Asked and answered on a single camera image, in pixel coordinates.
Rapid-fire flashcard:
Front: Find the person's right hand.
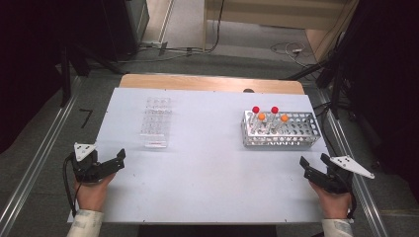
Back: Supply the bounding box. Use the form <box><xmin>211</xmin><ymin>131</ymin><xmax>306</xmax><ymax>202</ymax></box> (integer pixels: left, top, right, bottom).
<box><xmin>309</xmin><ymin>181</ymin><xmax>352</xmax><ymax>220</ymax></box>

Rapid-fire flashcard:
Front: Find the black floor cable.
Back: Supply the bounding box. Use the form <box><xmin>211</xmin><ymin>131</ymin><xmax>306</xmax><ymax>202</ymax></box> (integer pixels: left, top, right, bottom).
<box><xmin>117</xmin><ymin>0</ymin><xmax>226</xmax><ymax>64</ymax></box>

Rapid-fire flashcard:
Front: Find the wooden table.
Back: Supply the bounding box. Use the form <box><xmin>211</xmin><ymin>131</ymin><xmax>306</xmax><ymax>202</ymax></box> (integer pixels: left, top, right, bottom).
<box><xmin>119</xmin><ymin>73</ymin><xmax>305</xmax><ymax>96</ymax></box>

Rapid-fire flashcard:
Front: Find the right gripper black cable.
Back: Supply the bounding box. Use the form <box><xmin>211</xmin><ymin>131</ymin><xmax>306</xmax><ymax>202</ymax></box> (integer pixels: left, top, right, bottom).
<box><xmin>346</xmin><ymin>193</ymin><xmax>359</xmax><ymax>220</ymax></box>

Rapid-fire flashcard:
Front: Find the white floor cable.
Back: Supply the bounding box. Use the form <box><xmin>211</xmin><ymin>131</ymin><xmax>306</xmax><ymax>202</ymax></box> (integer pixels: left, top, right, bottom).
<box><xmin>270</xmin><ymin>41</ymin><xmax>308</xmax><ymax>67</ymax></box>

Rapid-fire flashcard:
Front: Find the aluminium floor rail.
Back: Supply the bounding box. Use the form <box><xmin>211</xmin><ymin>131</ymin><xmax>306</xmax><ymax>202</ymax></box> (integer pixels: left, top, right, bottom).
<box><xmin>0</xmin><ymin>76</ymin><xmax>84</xmax><ymax>237</ymax></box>
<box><xmin>316</xmin><ymin>88</ymin><xmax>390</xmax><ymax>237</ymax></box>

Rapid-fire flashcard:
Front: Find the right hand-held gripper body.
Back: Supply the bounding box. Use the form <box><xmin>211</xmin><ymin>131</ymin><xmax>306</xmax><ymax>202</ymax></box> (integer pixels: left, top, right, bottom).
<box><xmin>320</xmin><ymin>155</ymin><xmax>376</xmax><ymax>196</ymax></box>

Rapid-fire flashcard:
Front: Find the red-capped test tube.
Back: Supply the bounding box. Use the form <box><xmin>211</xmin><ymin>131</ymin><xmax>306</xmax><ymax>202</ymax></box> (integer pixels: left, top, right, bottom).
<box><xmin>269</xmin><ymin>106</ymin><xmax>280</xmax><ymax>127</ymax></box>
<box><xmin>251</xmin><ymin>106</ymin><xmax>261</xmax><ymax>127</ymax></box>

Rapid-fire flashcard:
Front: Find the black cable beside table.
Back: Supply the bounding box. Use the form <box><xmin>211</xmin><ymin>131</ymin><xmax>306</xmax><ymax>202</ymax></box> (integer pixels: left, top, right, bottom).
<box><xmin>312</xmin><ymin>101</ymin><xmax>340</xmax><ymax>157</ymax></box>

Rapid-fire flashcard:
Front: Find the light wooden furniture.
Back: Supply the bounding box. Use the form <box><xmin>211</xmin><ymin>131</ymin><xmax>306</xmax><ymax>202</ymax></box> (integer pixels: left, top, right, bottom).
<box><xmin>202</xmin><ymin>0</ymin><xmax>361</xmax><ymax>62</ymax></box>

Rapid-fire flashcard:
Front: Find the clear acrylic tube rack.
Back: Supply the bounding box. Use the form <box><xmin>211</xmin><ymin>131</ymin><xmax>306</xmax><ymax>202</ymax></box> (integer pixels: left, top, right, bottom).
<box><xmin>139</xmin><ymin>96</ymin><xmax>173</xmax><ymax>149</ymax></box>

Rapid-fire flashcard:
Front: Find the black metal stand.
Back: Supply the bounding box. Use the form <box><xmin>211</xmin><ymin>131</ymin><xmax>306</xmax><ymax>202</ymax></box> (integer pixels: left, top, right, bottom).
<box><xmin>58</xmin><ymin>42</ymin><xmax>126</xmax><ymax>109</ymax></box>
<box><xmin>286</xmin><ymin>19</ymin><xmax>355</xmax><ymax>120</ymax></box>

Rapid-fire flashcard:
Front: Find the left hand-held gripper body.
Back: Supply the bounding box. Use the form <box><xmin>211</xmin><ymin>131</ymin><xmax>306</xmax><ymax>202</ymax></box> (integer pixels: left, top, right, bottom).
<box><xmin>70</xmin><ymin>142</ymin><xmax>110</xmax><ymax>183</ymax></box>

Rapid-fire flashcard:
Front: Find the person's left hand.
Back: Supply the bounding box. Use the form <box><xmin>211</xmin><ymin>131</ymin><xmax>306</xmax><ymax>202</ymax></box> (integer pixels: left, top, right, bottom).
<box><xmin>74</xmin><ymin>173</ymin><xmax>116</xmax><ymax>211</ymax></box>

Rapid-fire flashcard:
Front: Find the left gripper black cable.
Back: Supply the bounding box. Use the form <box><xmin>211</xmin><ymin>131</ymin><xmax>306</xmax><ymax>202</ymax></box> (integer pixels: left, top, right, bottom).
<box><xmin>62</xmin><ymin>154</ymin><xmax>79</xmax><ymax>218</ymax></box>

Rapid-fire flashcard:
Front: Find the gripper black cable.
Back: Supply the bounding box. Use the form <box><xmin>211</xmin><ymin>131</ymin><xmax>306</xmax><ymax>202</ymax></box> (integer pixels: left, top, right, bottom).
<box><xmin>346</xmin><ymin>193</ymin><xmax>359</xmax><ymax>220</ymax></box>
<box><xmin>62</xmin><ymin>154</ymin><xmax>79</xmax><ymax>218</ymax></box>

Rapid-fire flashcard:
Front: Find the perforated metal tube rack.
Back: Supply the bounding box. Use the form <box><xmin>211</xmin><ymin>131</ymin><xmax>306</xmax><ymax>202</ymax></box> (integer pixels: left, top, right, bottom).
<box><xmin>240</xmin><ymin>110</ymin><xmax>322</xmax><ymax>148</ymax></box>

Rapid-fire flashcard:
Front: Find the dark cabinet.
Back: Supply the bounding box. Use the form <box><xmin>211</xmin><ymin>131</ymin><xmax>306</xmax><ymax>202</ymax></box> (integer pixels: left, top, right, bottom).
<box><xmin>100</xmin><ymin>0</ymin><xmax>150</xmax><ymax>62</ymax></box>

